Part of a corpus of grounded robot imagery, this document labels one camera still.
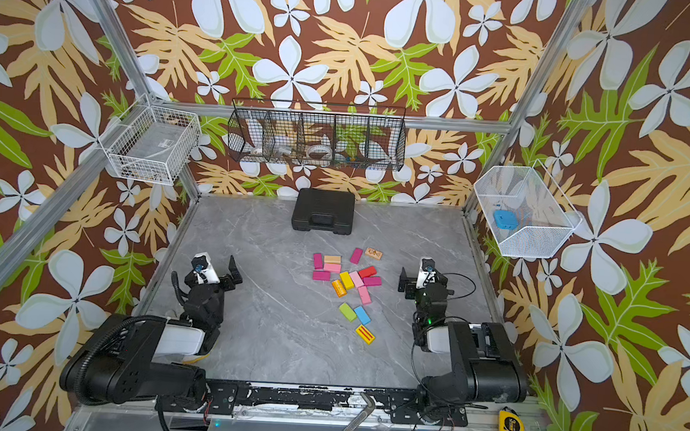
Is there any magenta block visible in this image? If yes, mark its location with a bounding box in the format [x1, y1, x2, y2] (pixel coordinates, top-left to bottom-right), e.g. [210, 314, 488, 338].
[313, 253, 324, 271]
[312, 270, 331, 282]
[350, 247, 364, 264]
[362, 277, 383, 287]

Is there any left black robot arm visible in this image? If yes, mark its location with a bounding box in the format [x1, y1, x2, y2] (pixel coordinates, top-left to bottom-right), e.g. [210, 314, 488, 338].
[59, 253, 244, 410]

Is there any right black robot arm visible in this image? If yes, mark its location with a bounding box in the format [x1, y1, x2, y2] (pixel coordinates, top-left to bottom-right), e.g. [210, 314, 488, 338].
[398, 259, 529, 411]

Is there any monkey picture wood block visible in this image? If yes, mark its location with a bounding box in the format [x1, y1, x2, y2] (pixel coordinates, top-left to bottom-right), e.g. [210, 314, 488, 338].
[365, 248, 383, 260]

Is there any pink block lower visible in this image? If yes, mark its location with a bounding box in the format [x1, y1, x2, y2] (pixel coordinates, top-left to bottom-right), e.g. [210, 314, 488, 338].
[358, 286, 372, 306]

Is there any light pink block middle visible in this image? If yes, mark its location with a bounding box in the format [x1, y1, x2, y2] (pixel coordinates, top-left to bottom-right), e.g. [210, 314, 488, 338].
[350, 272, 365, 288]

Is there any light pink block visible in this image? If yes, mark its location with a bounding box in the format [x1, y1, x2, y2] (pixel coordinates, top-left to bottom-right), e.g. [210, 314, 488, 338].
[350, 272, 365, 288]
[323, 263, 342, 274]

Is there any magenta block top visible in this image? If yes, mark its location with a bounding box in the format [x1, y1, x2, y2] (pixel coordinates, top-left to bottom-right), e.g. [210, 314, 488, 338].
[350, 247, 364, 264]

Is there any blue block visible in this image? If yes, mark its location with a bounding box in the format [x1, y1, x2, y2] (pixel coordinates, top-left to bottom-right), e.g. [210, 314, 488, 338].
[354, 306, 371, 325]

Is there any orange block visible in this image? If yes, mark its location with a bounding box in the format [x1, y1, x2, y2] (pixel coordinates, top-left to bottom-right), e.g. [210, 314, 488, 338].
[332, 279, 347, 297]

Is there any green block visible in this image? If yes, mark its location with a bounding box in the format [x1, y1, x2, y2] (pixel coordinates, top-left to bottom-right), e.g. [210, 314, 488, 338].
[338, 303, 357, 323]

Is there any yellow red striped block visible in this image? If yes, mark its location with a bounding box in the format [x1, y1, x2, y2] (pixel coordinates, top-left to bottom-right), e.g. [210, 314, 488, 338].
[356, 325, 376, 345]

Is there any light pink block upper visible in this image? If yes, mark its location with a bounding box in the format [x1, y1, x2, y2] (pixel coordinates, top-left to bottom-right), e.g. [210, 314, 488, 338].
[323, 263, 342, 274]

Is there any black plastic tool case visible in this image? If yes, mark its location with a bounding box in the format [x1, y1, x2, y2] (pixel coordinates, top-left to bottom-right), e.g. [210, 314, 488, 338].
[291, 188, 356, 235]

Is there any blue object in basket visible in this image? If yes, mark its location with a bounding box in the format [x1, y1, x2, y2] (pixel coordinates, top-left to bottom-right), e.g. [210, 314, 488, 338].
[492, 209, 519, 231]

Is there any white mesh basket right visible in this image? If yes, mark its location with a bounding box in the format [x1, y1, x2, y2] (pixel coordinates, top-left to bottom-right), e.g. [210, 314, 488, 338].
[473, 161, 583, 260]

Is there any yellow tape measure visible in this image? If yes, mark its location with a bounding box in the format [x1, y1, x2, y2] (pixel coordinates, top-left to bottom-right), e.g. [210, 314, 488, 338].
[498, 406, 525, 431]

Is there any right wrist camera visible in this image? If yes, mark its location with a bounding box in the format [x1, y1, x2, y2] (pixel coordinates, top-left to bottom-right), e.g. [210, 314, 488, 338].
[415, 258, 438, 290]

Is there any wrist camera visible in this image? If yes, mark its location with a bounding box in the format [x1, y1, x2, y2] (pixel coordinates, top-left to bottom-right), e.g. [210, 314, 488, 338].
[415, 258, 438, 290]
[191, 252, 220, 284]

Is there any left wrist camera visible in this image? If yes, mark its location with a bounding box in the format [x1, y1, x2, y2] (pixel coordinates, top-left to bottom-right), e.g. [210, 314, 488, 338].
[191, 252, 220, 284]

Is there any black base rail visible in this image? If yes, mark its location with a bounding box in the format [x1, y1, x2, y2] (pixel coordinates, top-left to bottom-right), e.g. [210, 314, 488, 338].
[162, 379, 469, 428]

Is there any white wire basket left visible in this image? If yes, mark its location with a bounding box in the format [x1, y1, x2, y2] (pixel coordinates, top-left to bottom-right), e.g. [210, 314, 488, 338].
[100, 95, 201, 186]

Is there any grey metal bracket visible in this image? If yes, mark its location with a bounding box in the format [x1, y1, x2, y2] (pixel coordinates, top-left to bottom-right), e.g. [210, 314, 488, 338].
[342, 392, 376, 431]

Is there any black wire basket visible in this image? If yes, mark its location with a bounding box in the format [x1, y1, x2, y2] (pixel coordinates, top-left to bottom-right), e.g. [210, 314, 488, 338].
[224, 99, 408, 171]

